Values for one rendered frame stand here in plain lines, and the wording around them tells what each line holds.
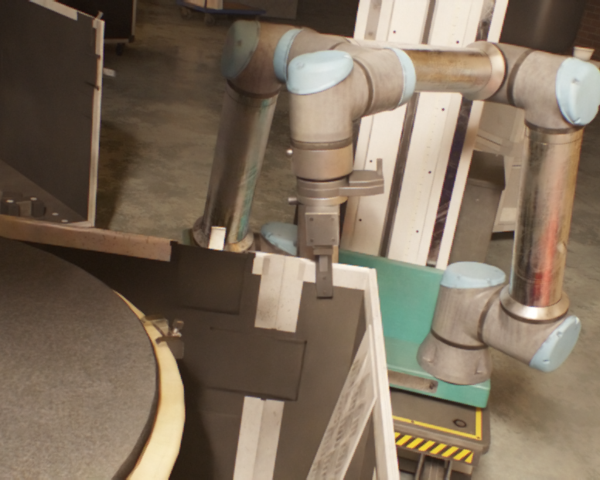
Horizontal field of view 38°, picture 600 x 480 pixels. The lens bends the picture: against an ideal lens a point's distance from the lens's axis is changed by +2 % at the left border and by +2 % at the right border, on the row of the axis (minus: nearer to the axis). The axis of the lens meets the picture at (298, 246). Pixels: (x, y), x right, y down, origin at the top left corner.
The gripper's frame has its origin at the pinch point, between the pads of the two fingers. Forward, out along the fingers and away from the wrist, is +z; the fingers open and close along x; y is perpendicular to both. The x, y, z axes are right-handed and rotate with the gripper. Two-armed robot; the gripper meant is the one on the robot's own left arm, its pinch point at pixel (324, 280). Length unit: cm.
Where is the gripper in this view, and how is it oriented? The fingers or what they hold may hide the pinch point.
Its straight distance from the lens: 131.8
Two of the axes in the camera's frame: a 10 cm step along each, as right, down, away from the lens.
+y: -10.0, 0.2, 0.5
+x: -0.4, 3.6, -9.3
